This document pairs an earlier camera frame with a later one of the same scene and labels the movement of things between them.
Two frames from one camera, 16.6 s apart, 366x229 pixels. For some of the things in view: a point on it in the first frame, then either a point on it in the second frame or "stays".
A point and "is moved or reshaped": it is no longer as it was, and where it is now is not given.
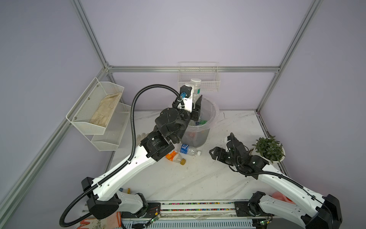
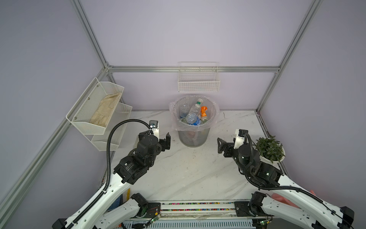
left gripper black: [195, 112] to [162, 146]
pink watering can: [278, 195] stays
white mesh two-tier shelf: [97, 110] stays
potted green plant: [270, 149] stays
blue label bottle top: [189, 150] is moved or reshaped
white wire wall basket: [208, 72] stays
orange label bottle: [174, 156] to [204, 109]
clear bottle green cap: [196, 82] is moved or reshaped
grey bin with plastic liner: [197, 133] stays
